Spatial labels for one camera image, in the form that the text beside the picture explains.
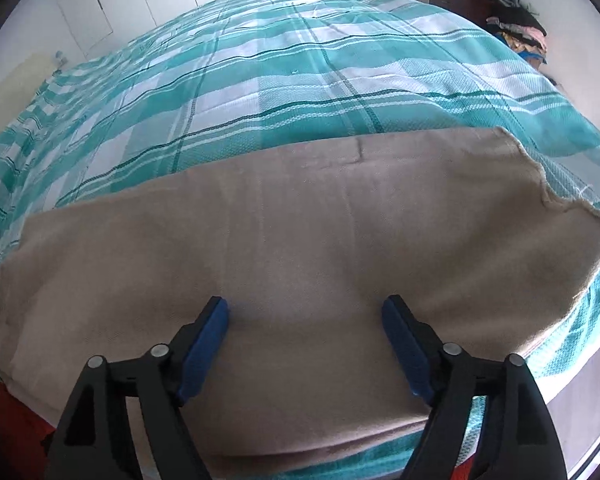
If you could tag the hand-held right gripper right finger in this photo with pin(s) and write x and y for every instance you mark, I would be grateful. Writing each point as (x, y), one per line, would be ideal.
(405, 350)

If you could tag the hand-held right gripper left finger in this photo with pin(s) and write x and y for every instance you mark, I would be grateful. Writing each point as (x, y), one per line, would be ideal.
(202, 355)

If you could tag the beige pants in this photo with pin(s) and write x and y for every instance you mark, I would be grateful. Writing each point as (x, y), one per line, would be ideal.
(280, 240)

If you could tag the orange fleece blanket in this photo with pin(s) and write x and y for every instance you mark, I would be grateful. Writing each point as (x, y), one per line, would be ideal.
(15, 410)

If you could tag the teal plaid bed cover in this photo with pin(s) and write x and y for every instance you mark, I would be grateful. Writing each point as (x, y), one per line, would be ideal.
(280, 60)

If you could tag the cream padded headboard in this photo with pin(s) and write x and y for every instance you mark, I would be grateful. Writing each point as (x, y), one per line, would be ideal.
(10, 90)

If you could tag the pile of clothes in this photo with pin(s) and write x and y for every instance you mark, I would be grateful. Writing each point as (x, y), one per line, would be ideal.
(520, 20)

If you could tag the dark wooden dresser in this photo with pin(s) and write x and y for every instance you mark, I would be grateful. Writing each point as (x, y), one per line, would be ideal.
(460, 0)

